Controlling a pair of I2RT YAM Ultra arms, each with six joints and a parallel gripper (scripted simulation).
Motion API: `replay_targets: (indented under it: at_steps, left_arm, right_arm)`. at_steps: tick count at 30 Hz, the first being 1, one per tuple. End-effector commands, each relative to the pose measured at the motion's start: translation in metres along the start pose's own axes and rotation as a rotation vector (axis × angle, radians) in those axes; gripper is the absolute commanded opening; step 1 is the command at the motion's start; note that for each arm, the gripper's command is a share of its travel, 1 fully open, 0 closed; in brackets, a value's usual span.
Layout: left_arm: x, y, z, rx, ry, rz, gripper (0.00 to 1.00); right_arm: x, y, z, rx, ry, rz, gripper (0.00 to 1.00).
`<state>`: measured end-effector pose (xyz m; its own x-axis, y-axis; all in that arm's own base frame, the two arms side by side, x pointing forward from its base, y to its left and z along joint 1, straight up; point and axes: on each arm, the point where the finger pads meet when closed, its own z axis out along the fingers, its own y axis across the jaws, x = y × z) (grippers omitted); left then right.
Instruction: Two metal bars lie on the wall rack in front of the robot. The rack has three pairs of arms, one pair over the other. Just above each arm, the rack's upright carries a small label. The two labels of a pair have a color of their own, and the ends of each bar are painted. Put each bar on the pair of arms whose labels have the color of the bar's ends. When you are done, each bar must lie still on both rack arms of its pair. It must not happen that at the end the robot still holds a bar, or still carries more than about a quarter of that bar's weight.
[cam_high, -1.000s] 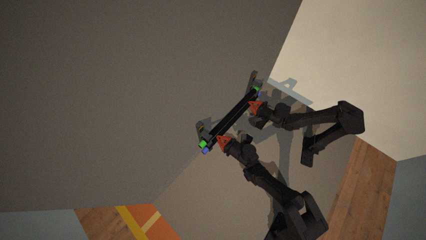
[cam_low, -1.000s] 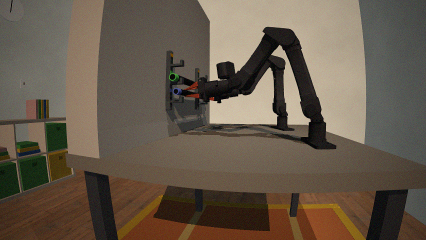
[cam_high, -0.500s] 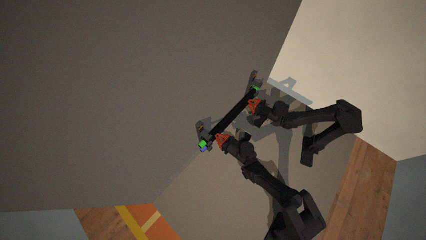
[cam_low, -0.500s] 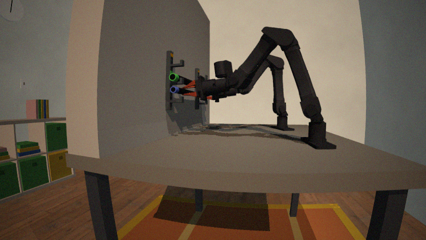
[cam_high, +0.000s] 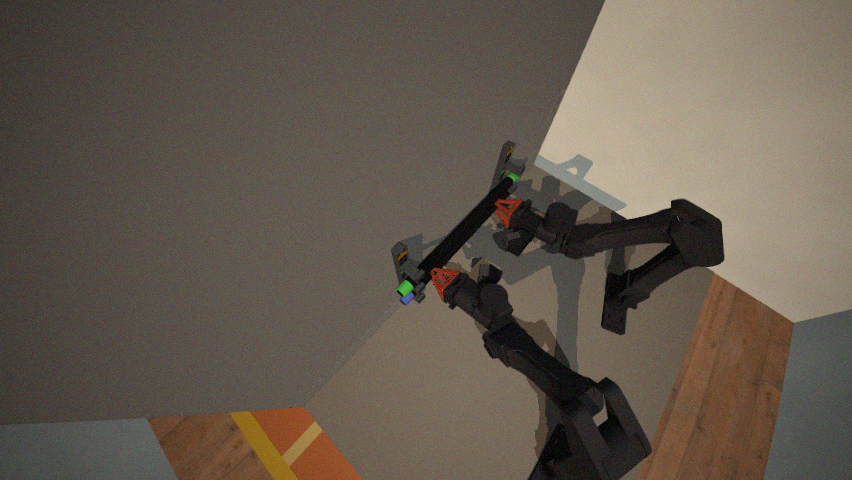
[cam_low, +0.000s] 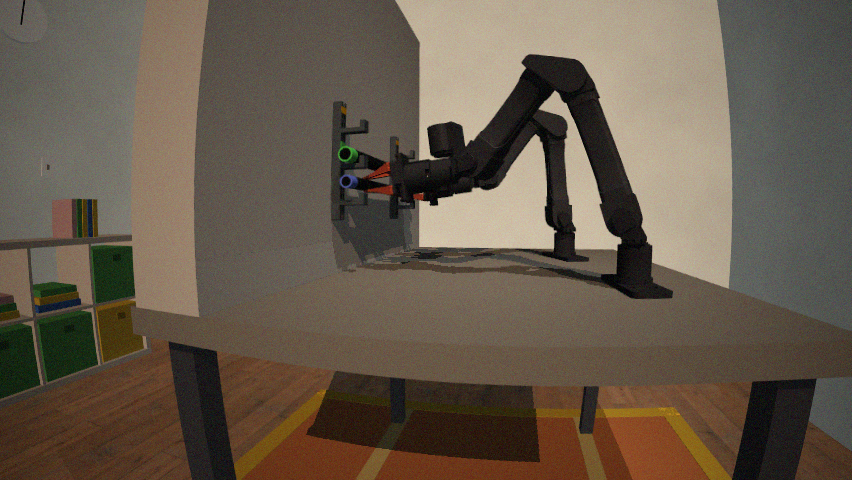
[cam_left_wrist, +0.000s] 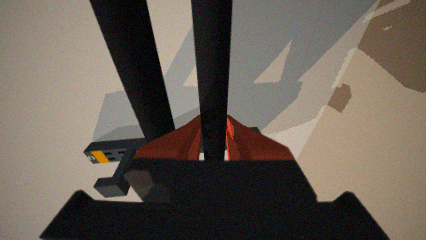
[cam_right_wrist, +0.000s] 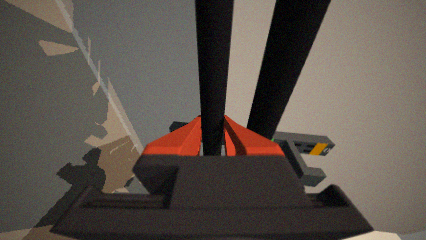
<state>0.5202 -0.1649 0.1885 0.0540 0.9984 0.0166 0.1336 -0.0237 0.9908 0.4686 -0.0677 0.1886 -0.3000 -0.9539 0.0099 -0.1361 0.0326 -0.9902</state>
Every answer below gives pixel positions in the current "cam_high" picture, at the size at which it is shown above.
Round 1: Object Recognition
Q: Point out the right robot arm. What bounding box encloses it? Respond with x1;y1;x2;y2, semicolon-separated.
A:
503;199;724;335

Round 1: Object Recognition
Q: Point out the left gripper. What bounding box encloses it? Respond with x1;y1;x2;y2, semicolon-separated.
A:
429;267;479;316

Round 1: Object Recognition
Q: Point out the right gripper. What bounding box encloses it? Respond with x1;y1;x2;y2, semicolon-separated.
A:
495;199;544;237

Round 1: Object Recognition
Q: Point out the dark grey wall rack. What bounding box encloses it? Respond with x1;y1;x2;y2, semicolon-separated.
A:
391;140;526;304

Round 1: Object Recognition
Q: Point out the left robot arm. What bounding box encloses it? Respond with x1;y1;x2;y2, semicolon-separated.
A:
461;264;652;480

